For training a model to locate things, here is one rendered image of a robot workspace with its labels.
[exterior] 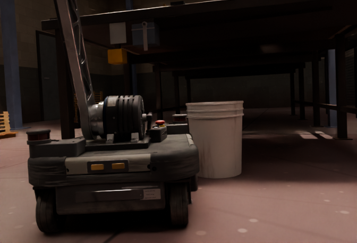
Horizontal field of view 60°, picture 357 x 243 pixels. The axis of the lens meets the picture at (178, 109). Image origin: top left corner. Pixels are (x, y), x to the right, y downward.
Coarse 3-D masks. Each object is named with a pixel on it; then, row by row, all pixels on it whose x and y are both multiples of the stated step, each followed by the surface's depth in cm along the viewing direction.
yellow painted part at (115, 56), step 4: (116, 44) 183; (120, 44) 184; (116, 48) 183; (120, 48) 179; (108, 52) 180; (112, 52) 180; (116, 52) 179; (120, 52) 179; (124, 52) 183; (108, 56) 181; (112, 56) 180; (116, 56) 179; (120, 56) 179; (124, 56) 182; (108, 60) 181; (112, 60) 180; (116, 60) 180; (120, 60) 179; (124, 60) 182
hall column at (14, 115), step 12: (0, 0) 517; (12, 0) 523; (12, 12) 523; (12, 24) 522; (12, 36) 521; (12, 48) 520; (12, 60) 519; (12, 72) 519; (12, 84) 518; (12, 96) 519; (12, 108) 520; (12, 120) 521
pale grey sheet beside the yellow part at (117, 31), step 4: (112, 24) 182; (116, 24) 181; (120, 24) 181; (124, 24) 180; (112, 28) 182; (116, 28) 181; (120, 28) 181; (124, 28) 180; (112, 32) 182; (116, 32) 182; (120, 32) 181; (124, 32) 180; (112, 36) 182; (116, 36) 182; (120, 36) 181; (124, 36) 181; (112, 40) 182; (116, 40) 182; (120, 40) 181; (124, 40) 181
